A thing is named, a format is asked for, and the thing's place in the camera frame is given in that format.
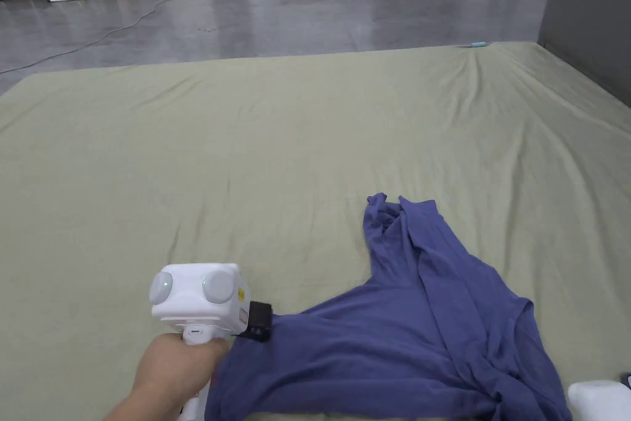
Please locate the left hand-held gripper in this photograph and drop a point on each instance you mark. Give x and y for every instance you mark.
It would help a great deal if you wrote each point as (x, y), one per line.
(197, 295)

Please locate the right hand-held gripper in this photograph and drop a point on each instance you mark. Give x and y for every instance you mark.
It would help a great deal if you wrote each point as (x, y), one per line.
(599, 401)

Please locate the dark blue shirt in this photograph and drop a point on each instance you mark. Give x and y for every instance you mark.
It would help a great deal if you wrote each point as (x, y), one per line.
(394, 342)

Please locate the person's left forearm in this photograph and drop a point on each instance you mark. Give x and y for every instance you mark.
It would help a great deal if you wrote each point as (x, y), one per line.
(133, 406)

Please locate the person's left hand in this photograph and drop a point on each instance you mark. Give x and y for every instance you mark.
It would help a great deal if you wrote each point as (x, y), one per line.
(172, 367)

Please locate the bed with pale green sheet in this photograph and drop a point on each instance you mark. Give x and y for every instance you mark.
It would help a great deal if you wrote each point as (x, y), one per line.
(197, 169)

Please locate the small light blue object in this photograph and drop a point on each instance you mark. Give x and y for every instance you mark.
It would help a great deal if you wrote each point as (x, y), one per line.
(479, 44)

